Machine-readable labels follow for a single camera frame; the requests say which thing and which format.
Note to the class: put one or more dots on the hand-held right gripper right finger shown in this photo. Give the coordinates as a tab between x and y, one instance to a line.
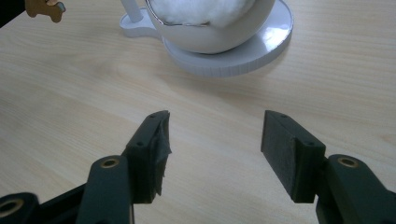
289	155

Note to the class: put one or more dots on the white bowl stand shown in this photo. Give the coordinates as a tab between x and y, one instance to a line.
218	42

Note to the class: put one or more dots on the brown bone-shaped tag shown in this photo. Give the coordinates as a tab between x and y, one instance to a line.
40	8

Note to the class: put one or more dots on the white fluffy round cushion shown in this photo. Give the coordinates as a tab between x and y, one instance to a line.
199	11

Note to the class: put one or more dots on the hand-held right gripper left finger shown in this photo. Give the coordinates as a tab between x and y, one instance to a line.
146	168

